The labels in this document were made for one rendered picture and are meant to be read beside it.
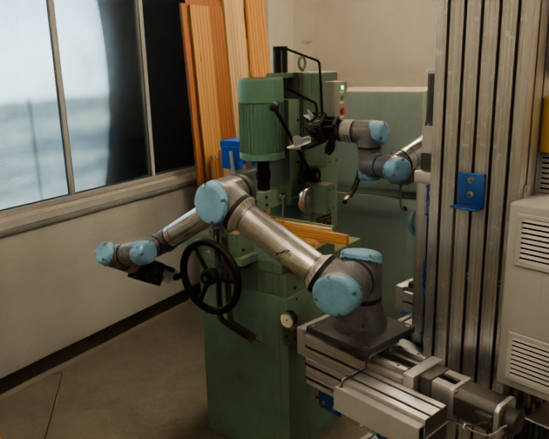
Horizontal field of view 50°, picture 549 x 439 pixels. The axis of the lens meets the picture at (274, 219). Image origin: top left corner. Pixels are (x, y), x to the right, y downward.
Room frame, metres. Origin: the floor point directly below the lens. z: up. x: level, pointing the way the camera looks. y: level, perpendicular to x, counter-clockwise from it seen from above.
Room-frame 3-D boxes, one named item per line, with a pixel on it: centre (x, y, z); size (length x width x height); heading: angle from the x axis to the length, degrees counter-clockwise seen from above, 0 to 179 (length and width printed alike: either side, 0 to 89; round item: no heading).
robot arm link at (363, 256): (1.57, -0.24, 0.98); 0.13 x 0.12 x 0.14; 151
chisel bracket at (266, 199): (2.33, 0.03, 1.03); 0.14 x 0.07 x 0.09; 144
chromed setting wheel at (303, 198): (2.35, -0.14, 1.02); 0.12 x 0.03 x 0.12; 144
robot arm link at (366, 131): (1.93, -0.31, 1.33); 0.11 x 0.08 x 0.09; 54
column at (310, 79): (2.56, -0.13, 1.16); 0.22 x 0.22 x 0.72; 54
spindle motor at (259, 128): (2.32, 0.04, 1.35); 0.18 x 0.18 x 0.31
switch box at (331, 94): (2.49, -0.26, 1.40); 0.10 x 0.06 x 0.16; 144
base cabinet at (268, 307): (2.42, -0.03, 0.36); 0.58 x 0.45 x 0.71; 144
